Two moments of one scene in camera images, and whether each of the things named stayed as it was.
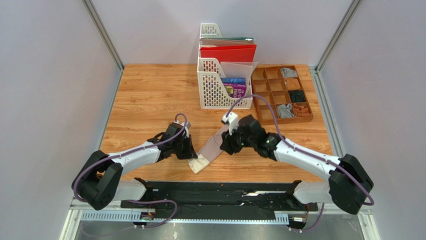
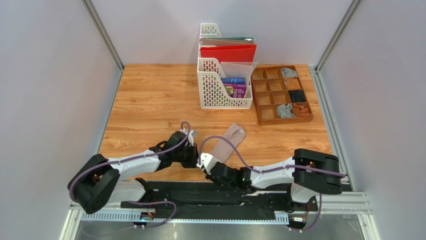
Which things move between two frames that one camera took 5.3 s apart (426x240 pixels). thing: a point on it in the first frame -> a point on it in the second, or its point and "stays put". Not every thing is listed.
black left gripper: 190,152 -> 193,161
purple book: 235,90 stays put
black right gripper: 231,140 -> 210,171
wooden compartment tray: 281,85 stays put
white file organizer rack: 213,92 stays put
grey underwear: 284,111 stays put
